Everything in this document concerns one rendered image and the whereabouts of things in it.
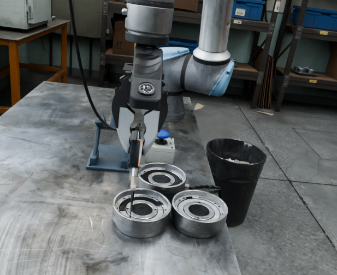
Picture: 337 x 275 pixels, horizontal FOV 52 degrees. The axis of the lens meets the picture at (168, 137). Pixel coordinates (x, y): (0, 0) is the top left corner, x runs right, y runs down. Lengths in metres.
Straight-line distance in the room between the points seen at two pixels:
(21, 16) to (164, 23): 2.31
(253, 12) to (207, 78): 3.19
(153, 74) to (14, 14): 2.36
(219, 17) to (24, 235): 0.74
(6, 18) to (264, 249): 2.29
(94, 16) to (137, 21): 3.87
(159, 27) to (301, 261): 1.66
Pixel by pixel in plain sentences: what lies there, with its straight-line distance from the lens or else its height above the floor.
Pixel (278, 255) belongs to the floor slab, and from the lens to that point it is 2.01.
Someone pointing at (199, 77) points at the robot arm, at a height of 0.97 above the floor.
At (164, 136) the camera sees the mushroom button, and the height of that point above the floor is 0.87.
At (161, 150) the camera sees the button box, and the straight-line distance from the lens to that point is 0.85.
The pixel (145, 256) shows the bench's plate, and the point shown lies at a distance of 0.60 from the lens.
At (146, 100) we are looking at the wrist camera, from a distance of 0.50.
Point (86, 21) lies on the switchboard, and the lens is 4.45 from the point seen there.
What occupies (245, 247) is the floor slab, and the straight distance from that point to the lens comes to 1.98.
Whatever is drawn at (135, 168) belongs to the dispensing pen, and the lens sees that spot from 0.62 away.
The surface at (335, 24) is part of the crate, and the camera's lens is 4.59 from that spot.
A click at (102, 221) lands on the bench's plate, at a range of 0.66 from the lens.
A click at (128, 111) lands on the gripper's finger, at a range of 0.60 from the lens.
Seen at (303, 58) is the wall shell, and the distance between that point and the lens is 5.05.
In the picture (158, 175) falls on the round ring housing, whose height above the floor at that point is 0.82.
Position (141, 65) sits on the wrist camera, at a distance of 0.54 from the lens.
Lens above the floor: 1.20
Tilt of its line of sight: 23 degrees down
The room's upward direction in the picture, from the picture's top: 8 degrees clockwise
